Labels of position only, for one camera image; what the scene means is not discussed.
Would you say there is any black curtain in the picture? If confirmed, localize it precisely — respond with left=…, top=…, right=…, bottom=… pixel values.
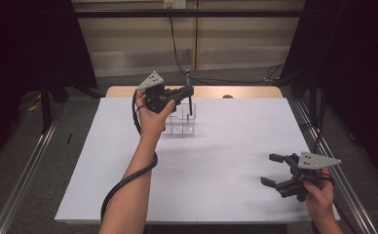
left=280, top=0, right=378, bottom=178
left=0, top=0, right=97, bottom=170

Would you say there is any white table board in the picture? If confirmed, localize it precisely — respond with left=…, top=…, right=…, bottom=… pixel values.
left=54, top=97, right=341, bottom=225

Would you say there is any wooden table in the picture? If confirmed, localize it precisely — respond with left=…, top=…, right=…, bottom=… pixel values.
left=104, top=85, right=284, bottom=99

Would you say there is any black metal stand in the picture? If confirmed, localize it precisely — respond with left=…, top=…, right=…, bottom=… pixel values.
left=308, top=69, right=319, bottom=125
left=39, top=73, right=54, bottom=135

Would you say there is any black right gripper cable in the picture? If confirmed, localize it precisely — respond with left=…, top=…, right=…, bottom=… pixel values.
left=320, top=172, right=336, bottom=187

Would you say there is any person's right hand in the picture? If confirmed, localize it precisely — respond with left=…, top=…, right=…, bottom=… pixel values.
left=303, top=168, right=336, bottom=222

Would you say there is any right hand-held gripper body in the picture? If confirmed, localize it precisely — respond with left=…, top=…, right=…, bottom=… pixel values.
left=274, top=151, right=342, bottom=202

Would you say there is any white wall outlet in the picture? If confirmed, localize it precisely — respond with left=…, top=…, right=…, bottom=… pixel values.
left=163, top=0, right=187, bottom=10

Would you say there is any clear acrylic organizer box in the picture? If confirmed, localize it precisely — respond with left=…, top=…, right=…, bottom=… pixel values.
left=163, top=102, right=197, bottom=137

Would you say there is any metal floor rail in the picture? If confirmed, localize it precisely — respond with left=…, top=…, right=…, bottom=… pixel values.
left=293, top=97, right=378, bottom=234
left=0, top=106, right=65, bottom=234

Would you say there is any black wall cable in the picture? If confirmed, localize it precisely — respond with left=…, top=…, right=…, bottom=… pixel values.
left=168, top=8, right=285, bottom=86

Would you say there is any thin black silver-ferrule makeup brush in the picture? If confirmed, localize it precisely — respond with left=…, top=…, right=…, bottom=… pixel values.
left=185, top=68, right=194, bottom=117

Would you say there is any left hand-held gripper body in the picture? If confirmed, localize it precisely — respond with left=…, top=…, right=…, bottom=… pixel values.
left=137, top=70, right=178, bottom=114

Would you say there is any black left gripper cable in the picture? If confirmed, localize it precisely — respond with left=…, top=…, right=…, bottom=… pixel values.
left=99, top=90, right=159, bottom=222

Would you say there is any person's left hand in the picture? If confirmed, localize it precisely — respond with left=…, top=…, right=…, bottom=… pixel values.
left=134, top=90, right=176, bottom=140

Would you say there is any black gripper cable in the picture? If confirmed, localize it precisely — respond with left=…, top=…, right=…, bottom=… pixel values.
left=99, top=90, right=159, bottom=222
left=320, top=172, right=336, bottom=187

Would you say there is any yellow floor object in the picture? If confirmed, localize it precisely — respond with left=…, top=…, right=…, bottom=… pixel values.
left=27, top=100, right=43, bottom=113

